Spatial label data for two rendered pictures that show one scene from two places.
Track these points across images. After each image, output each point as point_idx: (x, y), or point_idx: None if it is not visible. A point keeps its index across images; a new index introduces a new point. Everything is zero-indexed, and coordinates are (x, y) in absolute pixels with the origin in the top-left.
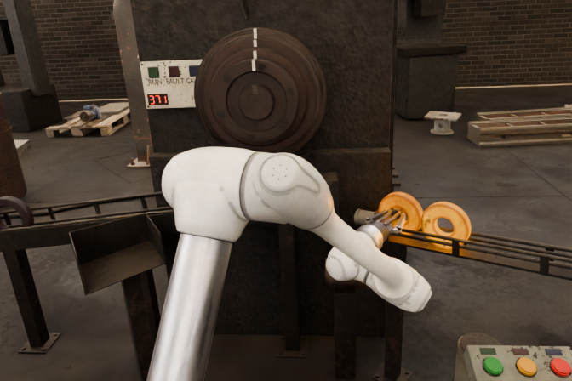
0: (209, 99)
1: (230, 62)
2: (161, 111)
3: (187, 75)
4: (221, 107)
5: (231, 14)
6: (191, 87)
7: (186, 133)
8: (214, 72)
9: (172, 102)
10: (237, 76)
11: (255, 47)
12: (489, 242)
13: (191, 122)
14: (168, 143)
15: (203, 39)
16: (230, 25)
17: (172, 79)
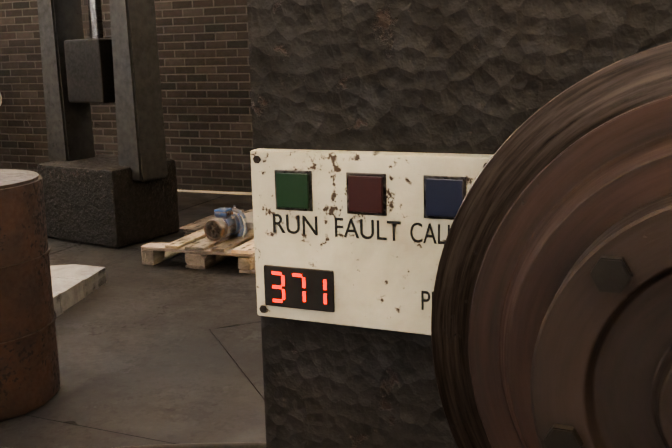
0: (500, 344)
1: (626, 188)
2: (307, 330)
3: (416, 211)
4: (561, 407)
5: None
6: (427, 258)
7: (389, 425)
8: (539, 227)
9: (348, 305)
10: (669, 269)
11: None
12: None
13: (412, 388)
14: (321, 445)
15: (492, 77)
16: (614, 25)
17: (357, 222)
